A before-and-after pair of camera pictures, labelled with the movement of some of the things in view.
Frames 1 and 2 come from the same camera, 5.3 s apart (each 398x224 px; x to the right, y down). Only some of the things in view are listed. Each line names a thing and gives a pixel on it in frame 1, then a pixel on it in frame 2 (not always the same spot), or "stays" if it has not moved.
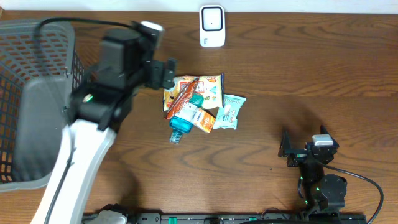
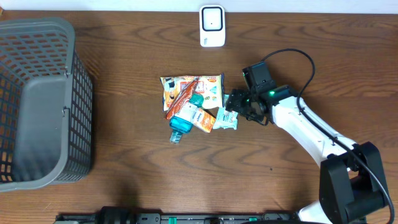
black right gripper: x=298 y=155 → x=233 y=104
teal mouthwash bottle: x=183 y=121 stays
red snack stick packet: x=184 y=96 stays
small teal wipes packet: x=226 y=117 stays
